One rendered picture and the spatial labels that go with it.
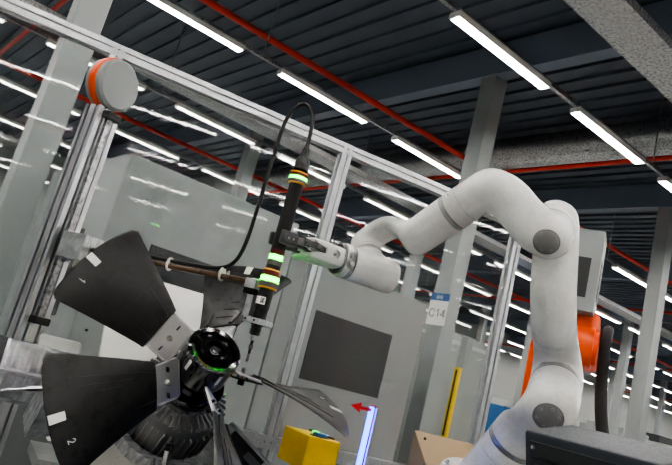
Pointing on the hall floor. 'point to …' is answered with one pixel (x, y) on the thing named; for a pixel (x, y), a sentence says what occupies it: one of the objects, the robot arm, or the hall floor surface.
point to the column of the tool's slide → (52, 228)
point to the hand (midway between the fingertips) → (281, 238)
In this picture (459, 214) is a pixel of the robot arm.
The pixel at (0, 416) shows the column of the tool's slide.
